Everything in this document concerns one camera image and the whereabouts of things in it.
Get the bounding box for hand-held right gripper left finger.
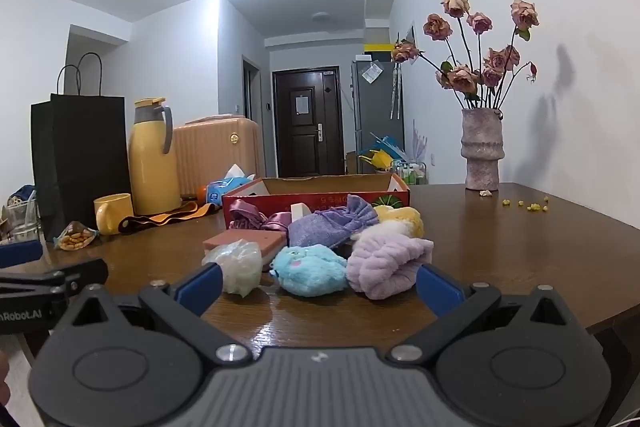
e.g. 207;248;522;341
62;263;252;366

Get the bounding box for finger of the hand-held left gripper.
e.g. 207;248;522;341
0;240;45;269
0;258;109;299

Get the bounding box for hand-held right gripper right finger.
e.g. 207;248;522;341
387;263;578;366

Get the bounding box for pink plush toy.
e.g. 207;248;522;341
346;237;435;301

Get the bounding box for pink sponge block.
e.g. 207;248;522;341
202;229;289;266

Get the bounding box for yellow plush toy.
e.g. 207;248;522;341
372;205;425;240

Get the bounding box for white plush toy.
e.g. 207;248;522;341
350;224;401;244

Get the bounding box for pink satin pouch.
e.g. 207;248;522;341
229;199;292;233

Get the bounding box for blue plush toy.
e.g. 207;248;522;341
270;244;348;298

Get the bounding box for purple drawstring pouch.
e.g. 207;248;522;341
289;194;379;250

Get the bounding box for red cardboard box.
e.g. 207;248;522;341
222;173;411;232

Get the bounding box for open snack bag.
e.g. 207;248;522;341
54;221;99;252

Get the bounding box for blue cloth bag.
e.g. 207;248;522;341
9;185;37;208

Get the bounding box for yellow mug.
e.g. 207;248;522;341
94;193;135;236

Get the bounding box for blue wet wipes pack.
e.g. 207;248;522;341
207;164;257;206

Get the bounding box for black paper bag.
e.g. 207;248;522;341
31;53;132;240

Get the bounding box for white trolley with bottles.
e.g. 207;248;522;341
392;159;429;186

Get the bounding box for scattered yellow crumbs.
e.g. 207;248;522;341
502;196;551;212

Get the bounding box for yellow thermos jug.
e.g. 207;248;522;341
129;97;182;216

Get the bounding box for peach ribbed suitcase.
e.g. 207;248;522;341
172;117;266;198

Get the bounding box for pink ceramic vase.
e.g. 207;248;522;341
461;108;505;191

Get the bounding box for yellow bag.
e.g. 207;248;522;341
357;149;393;171

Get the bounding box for blue plastic item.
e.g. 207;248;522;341
370;134;407;158

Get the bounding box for dark brown door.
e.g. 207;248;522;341
272;68;346;178

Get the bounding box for grey refrigerator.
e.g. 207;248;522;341
351;59;405;160

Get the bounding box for grey interior door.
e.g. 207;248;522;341
242;55;264;122

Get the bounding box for dried pink rose bouquet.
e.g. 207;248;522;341
391;0;540;110

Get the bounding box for hanging dried flower bundle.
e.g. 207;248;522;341
390;37;404;120

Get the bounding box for orange and black strap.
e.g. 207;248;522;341
118;201;222;235

